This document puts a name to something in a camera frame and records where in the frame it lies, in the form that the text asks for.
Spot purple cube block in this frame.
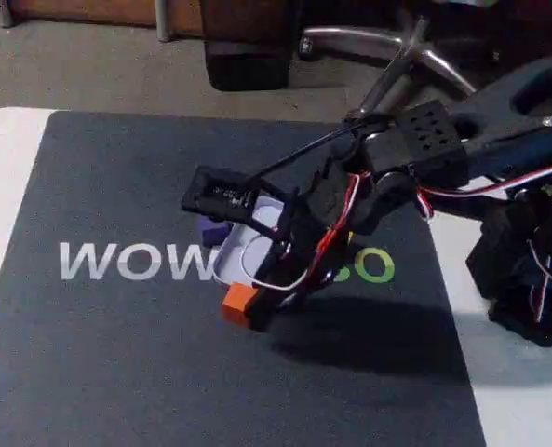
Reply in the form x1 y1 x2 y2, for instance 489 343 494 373
196 212 233 248

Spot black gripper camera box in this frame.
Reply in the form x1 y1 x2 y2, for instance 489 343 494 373
181 166 263 224

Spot white looped cable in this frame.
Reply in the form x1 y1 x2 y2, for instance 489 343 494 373
239 234 315 293

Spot brown wooden baseboard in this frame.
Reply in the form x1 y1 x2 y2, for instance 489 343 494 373
0 0 203 41

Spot lavender rounded tray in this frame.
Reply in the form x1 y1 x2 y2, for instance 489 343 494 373
213 195 307 292

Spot dark brown furniture block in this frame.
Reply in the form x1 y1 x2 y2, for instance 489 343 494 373
199 0 291 92

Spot orange cube block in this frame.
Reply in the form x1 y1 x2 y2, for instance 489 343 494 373
222 282 261 327

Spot red and white wire bundle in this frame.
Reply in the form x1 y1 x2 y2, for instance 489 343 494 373
315 160 552 256

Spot dark printed desk mat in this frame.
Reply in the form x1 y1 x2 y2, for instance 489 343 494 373
0 110 489 447

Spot chrome office chair base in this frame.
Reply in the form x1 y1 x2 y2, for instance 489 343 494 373
298 16 479 125

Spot thin black camera cable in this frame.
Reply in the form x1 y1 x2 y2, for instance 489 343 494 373
242 46 426 183

